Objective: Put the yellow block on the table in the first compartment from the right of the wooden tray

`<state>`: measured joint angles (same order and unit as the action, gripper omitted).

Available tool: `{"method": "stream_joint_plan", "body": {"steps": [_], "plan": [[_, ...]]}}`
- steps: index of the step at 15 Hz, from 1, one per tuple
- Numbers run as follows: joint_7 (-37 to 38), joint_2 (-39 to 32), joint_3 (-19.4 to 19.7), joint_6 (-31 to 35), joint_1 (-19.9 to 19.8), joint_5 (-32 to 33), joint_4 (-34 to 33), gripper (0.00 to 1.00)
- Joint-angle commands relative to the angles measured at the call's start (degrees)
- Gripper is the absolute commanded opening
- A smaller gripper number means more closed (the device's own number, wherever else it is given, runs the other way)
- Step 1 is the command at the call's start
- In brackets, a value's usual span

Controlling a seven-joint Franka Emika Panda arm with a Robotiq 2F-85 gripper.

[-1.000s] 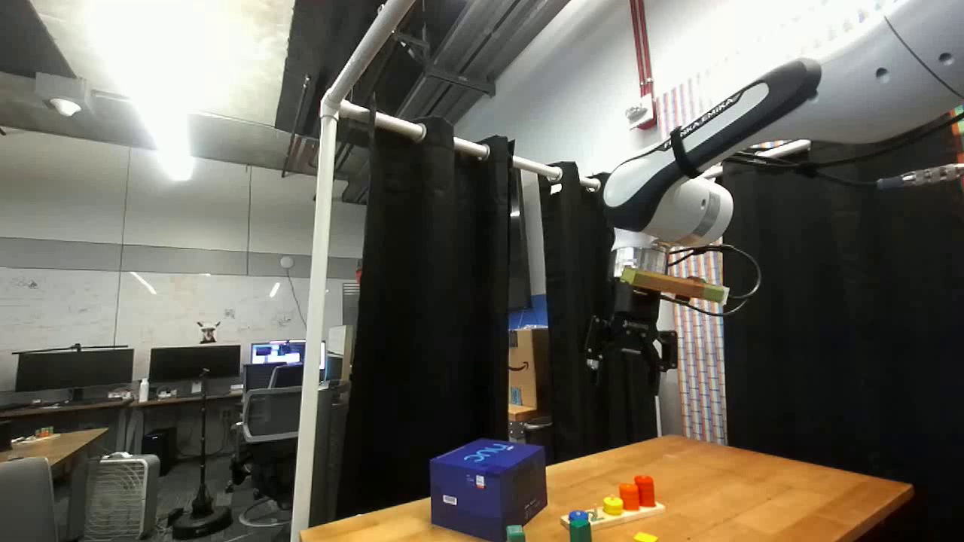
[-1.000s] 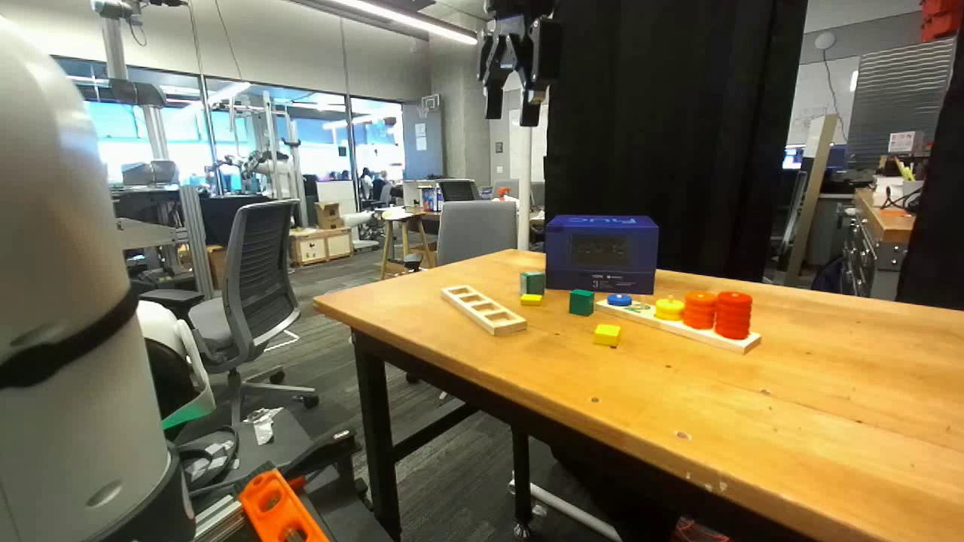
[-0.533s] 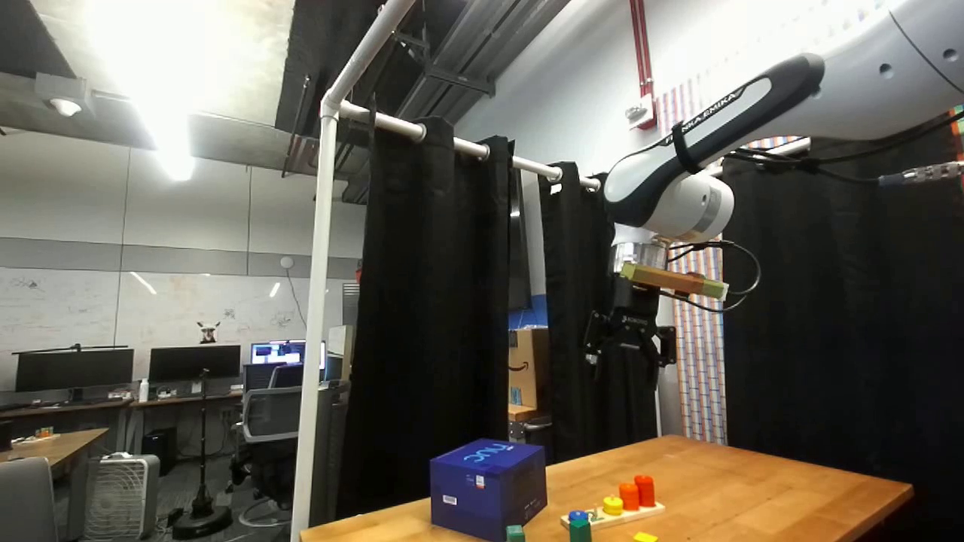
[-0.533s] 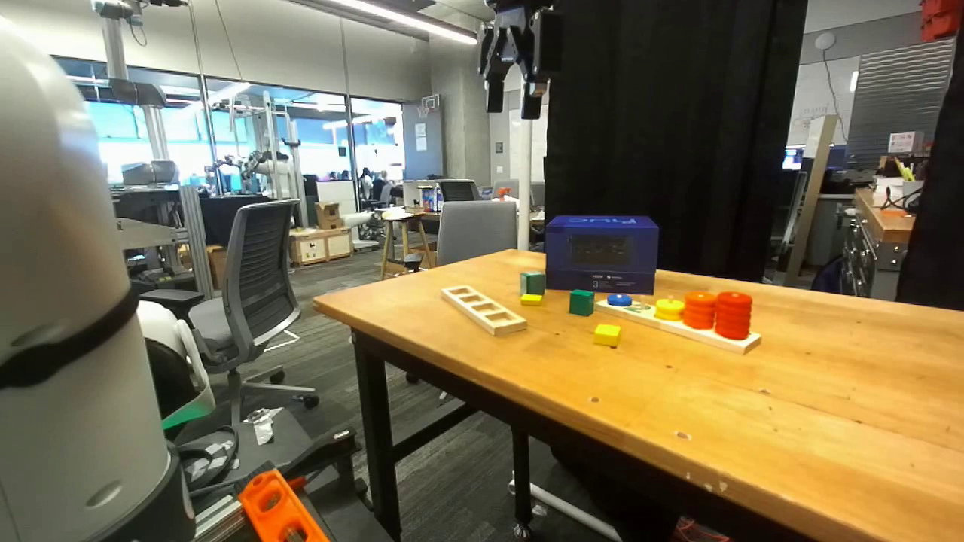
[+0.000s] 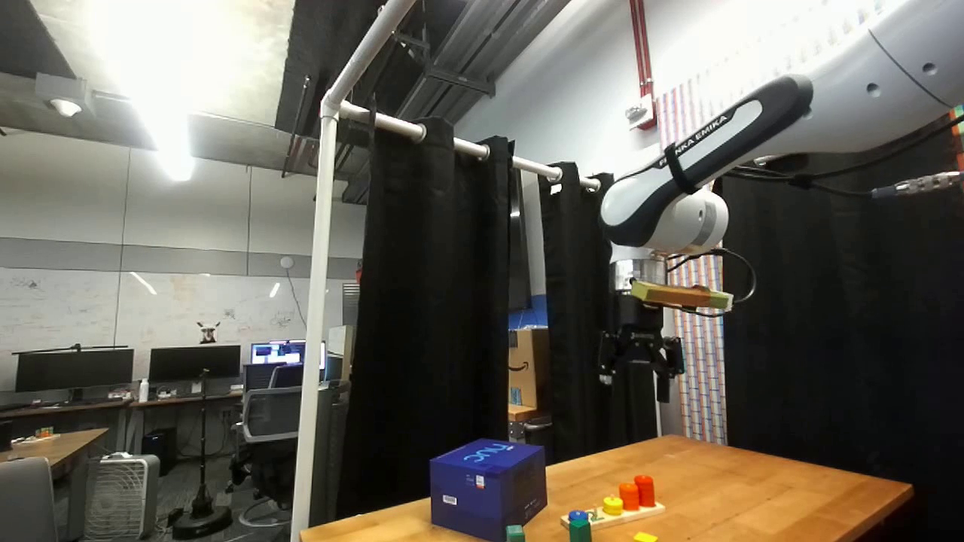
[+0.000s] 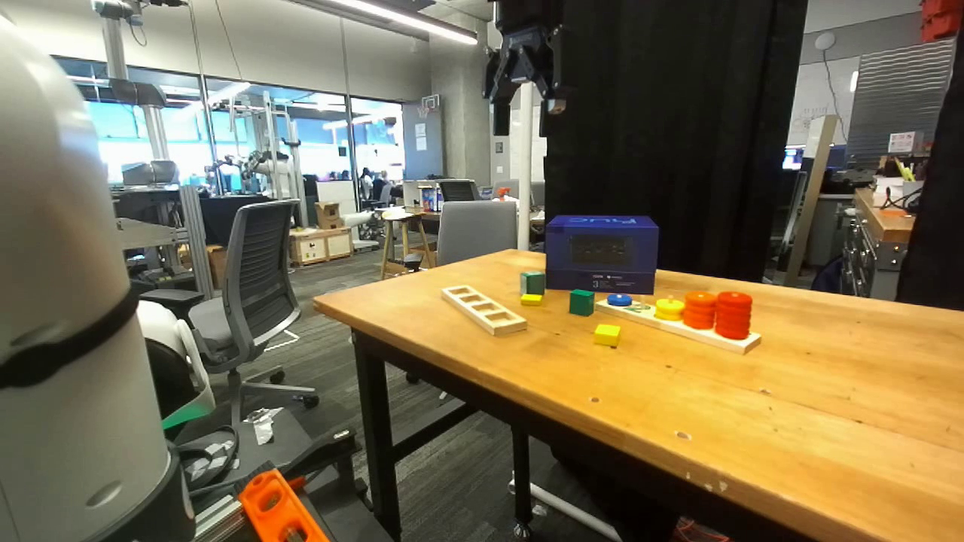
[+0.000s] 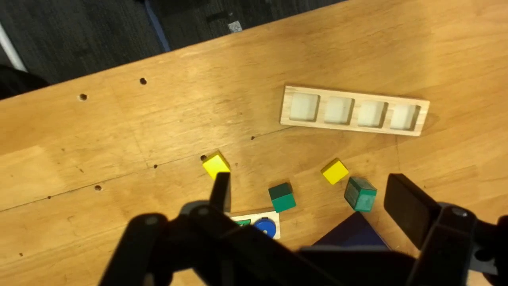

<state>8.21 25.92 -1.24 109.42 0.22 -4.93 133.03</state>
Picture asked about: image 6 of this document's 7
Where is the white wooden compartment tray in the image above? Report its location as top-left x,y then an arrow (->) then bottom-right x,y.
439,282 -> 529,336

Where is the grey upholstered chair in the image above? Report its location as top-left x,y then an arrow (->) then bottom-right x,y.
432,198 -> 522,267

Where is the blue plastic box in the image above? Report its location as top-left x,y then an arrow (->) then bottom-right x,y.
544,211 -> 661,299

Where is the low wooden cabinet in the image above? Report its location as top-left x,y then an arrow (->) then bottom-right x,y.
286,223 -> 358,267

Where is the grey mesh office chair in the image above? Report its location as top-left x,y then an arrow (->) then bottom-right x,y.
186,195 -> 323,429

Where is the wide black curtain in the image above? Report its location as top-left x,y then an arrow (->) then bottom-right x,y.
542,0 -> 811,282

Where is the orange plastic tool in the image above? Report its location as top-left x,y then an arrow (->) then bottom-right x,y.
236,468 -> 331,542

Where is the leaning wooden plank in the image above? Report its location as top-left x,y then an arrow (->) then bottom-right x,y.
783,112 -> 844,287

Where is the wooden workbench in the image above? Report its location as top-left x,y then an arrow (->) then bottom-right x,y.
850,183 -> 917,302

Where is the narrow black curtain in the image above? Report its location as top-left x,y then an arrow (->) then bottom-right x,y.
894,28 -> 964,310

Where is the red cloth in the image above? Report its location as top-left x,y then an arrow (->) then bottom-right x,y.
917,0 -> 964,46

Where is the black metal table frame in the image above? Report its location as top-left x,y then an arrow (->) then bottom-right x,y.
348,329 -> 626,542

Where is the white ring stacker base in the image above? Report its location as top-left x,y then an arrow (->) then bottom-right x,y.
597,294 -> 764,356

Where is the orange ring stack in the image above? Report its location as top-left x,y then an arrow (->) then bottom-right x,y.
679,290 -> 720,331

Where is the red ring stack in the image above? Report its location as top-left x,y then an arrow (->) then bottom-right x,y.
713,290 -> 757,344

